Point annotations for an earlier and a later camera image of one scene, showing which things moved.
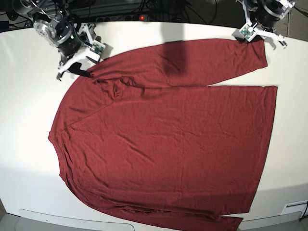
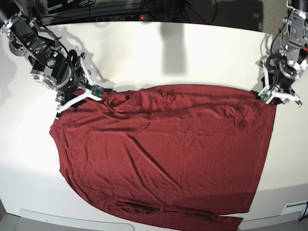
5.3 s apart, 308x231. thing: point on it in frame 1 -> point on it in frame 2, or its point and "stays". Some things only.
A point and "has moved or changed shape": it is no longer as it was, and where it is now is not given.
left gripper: (82, 35) -> (78, 76)
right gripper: (264, 19) -> (281, 75)
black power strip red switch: (134, 18) stays
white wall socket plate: (296, 206) stays
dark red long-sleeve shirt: (143, 133) has moved or changed shape
